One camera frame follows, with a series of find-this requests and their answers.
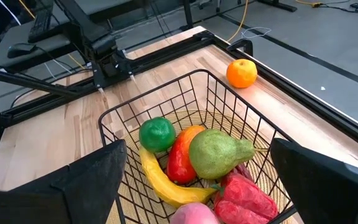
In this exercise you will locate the orange fruit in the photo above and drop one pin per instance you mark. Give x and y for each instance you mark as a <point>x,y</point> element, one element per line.
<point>241,73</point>

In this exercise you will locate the yellow banana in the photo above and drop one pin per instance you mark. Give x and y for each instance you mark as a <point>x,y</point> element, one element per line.
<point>160,183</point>

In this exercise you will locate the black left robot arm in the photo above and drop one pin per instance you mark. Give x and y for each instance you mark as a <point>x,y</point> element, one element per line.
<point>101,46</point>

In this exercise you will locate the black computer mouse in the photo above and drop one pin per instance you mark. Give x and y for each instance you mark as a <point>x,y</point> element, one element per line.
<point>20,49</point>

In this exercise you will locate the black frame bracket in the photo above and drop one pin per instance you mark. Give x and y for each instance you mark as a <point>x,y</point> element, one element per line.
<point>242,41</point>

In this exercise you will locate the green lime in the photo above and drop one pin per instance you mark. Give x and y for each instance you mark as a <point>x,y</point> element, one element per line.
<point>157,134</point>

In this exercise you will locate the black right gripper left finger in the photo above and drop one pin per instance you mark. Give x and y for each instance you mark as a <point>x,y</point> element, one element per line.
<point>57,199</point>

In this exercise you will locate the pink peach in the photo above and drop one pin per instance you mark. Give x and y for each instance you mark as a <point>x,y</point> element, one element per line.
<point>194,214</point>

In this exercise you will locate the round woven tan placemat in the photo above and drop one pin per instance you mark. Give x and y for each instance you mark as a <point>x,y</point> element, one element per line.
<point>194,119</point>

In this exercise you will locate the black keyboard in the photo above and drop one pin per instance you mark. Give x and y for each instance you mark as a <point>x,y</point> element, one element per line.
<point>42,21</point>

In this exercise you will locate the black stand post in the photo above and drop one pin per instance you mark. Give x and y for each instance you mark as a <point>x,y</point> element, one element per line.
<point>188,14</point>

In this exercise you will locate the red orange mango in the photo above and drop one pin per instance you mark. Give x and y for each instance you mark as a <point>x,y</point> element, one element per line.
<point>179,161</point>

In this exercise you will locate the red bell pepper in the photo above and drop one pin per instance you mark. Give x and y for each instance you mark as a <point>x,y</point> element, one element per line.
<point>247,199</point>

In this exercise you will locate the black stand foot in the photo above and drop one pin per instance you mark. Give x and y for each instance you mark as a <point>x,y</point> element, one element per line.
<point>278,4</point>

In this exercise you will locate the black desk support beam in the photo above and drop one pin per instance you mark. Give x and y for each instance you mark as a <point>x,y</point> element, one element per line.
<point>26,81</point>

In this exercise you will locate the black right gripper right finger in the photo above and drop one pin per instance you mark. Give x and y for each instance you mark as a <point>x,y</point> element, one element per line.
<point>328,193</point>

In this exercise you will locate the green apple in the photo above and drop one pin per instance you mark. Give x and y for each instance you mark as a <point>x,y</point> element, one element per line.
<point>214,154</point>

